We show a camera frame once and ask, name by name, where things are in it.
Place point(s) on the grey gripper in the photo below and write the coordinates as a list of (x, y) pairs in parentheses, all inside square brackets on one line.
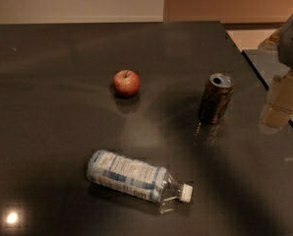
[(292, 44)]

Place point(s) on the red apple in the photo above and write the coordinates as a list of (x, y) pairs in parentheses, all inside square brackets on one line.
[(126, 83)]

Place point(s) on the brown soda can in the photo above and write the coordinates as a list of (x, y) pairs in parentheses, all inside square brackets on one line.
[(216, 97)]

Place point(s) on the clear plastic water bottle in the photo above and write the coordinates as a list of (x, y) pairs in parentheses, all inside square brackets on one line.
[(136, 178)]

